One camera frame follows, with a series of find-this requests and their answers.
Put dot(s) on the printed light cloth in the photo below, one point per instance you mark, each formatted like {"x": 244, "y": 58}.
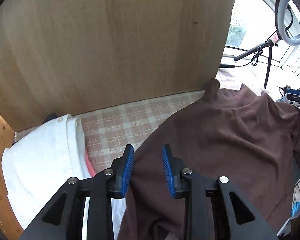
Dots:
{"x": 298, "y": 195}

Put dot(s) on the pink cloth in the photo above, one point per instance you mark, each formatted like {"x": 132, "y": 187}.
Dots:
{"x": 90, "y": 165}

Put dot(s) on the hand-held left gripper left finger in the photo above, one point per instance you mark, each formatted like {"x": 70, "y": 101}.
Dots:
{"x": 125, "y": 172}

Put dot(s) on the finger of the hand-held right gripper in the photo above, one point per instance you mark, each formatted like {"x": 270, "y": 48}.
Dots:
{"x": 296, "y": 90}
{"x": 296, "y": 97}

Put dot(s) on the light wooden cabinet panel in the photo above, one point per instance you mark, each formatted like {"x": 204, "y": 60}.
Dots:
{"x": 102, "y": 42}

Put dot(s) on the white shirt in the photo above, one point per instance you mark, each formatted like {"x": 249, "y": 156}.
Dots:
{"x": 40, "y": 160}

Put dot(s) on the pine plank wall panel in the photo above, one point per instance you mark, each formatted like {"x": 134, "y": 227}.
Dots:
{"x": 0, "y": 155}

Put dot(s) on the brown sweater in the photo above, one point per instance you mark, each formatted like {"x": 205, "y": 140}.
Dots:
{"x": 215, "y": 135}

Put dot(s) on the dark navy cloth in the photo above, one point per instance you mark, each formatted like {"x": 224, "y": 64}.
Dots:
{"x": 50, "y": 118}

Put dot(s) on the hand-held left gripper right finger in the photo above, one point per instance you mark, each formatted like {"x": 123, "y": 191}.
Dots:
{"x": 168, "y": 172}

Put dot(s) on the pink plaid blanket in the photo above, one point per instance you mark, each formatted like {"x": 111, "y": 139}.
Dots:
{"x": 115, "y": 122}

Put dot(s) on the black tripod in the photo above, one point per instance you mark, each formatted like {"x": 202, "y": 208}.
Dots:
{"x": 268, "y": 65}

